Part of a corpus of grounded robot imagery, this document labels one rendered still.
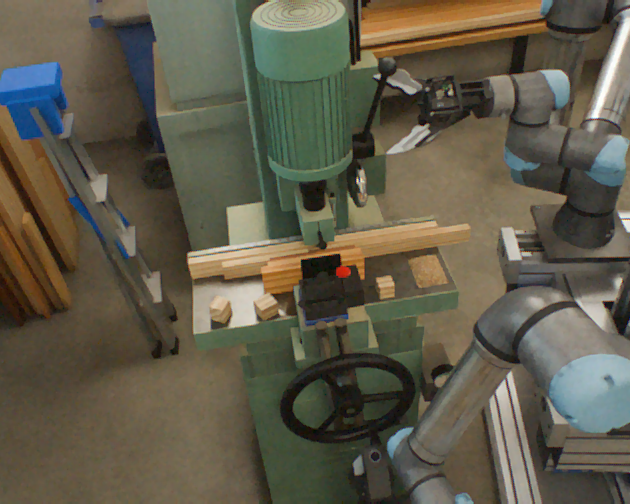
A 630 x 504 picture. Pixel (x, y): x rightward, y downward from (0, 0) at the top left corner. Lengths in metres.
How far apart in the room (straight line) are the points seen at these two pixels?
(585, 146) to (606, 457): 0.68
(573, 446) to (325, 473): 0.75
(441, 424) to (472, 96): 0.58
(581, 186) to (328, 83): 0.75
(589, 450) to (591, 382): 0.66
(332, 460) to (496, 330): 1.00
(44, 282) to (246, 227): 1.26
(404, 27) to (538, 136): 2.21
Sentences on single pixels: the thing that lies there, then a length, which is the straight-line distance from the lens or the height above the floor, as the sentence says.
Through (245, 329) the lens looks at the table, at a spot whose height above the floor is 0.89.
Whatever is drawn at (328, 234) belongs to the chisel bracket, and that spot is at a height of 1.02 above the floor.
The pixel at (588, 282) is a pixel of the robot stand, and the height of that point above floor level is 0.73.
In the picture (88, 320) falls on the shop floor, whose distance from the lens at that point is 2.84.
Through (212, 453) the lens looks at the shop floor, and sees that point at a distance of 2.29.
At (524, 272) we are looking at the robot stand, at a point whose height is 0.72.
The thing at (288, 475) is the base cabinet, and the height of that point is 0.25.
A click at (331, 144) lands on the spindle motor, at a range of 1.23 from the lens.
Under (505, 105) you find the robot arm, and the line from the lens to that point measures 1.22.
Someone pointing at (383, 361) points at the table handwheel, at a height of 0.93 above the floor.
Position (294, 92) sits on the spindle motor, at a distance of 1.16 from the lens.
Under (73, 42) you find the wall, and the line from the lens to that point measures 3.74.
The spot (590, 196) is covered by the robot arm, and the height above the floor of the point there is 0.97.
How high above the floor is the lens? 1.92
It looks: 41 degrees down
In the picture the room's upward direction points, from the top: 5 degrees counter-clockwise
